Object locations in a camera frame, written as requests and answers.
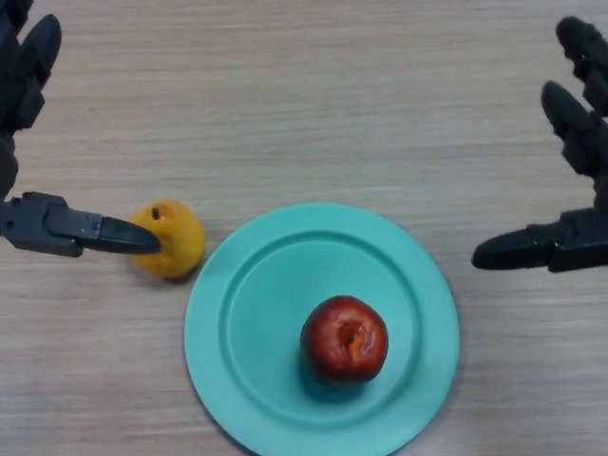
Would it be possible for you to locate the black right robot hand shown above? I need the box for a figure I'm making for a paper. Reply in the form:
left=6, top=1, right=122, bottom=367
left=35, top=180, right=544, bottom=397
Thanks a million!
left=471, top=16, right=608, bottom=274

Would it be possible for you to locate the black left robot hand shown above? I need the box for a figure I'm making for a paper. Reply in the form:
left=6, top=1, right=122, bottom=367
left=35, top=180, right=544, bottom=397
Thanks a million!
left=0, top=0, right=162, bottom=258

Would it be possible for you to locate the red apple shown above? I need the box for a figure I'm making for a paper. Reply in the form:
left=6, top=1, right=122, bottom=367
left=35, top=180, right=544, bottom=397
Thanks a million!
left=299, top=294, right=390, bottom=384

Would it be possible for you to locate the green round plate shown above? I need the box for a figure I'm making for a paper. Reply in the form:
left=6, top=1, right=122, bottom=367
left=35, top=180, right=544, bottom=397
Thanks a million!
left=183, top=202, right=461, bottom=456

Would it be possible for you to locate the yellow pear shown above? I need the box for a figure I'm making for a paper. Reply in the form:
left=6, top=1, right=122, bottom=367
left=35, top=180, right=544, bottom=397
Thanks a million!
left=127, top=198, right=206, bottom=279

